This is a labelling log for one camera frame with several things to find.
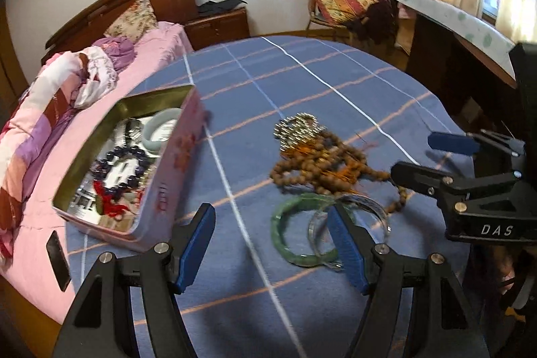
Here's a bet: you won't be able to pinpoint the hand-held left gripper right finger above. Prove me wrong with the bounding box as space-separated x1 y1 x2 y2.
326 202 491 358

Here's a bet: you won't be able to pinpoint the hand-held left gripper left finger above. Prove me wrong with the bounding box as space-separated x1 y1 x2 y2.
52 202 216 358

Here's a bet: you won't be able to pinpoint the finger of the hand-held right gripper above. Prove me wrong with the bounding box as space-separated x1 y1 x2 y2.
428 129 527 159
390 160 463 200

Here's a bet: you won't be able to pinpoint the clear glass bangle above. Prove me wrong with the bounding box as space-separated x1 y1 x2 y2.
308 194 392 271

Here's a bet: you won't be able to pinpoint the green jade bangle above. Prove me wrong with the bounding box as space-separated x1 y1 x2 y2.
271 192 357 268

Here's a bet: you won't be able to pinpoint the pink tin box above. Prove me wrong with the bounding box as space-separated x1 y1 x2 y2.
51 85 208 254

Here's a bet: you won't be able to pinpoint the brown wooden bead necklace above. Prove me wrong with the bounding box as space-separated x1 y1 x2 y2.
268 132 409 216

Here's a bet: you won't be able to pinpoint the red tassel charm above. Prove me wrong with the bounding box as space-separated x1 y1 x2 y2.
92 180 131 218

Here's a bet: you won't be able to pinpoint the white jade bangle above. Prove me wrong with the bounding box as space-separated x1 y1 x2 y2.
140 107 183 155

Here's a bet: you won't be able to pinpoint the purple bead bracelet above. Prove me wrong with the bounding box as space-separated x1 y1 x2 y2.
94 146 152 191

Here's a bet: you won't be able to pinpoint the silver bead bracelet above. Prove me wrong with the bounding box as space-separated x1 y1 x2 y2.
275 112 328 151

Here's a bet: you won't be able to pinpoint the metal watch band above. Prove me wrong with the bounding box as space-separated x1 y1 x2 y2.
113 118 145 151

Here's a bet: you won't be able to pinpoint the dark wooden desk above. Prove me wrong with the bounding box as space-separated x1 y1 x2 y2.
405 10 519 132

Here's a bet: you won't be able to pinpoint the white green-dotted desk cover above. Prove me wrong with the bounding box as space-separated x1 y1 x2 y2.
392 0 516 57

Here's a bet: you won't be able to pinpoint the black phone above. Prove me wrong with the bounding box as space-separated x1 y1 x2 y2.
45 231 72 292

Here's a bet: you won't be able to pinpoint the dark maroon clothes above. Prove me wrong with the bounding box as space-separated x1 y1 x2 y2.
356 0 399 44

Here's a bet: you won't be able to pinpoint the bed with pink sheet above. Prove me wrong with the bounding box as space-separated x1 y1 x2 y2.
0 22 196 325

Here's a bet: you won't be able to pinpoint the blue checked tablecloth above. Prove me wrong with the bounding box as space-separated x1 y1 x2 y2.
65 35 483 358

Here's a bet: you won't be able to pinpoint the patchwork cushion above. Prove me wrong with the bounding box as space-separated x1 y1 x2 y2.
314 0 378 25

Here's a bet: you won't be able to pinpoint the pink patchwork quilt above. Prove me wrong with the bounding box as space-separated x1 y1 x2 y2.
0 48 120 270

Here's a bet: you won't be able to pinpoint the purple cloth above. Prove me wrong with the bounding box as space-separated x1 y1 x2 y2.
91 36 136 73

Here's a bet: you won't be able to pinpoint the wooden nightstand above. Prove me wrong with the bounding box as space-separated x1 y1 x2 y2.
185 8 251 50

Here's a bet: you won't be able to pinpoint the floral pillow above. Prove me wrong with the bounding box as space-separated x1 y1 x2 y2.
103 0 159 39

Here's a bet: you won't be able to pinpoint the dark folded clothes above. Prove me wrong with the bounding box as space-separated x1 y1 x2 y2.
196 0 248 17

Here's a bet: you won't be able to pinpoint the wooden wardrobe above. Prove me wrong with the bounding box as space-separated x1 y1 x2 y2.
0 1 23 105

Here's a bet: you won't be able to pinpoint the metal frame chair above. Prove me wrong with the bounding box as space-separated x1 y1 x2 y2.
308 0 399 44

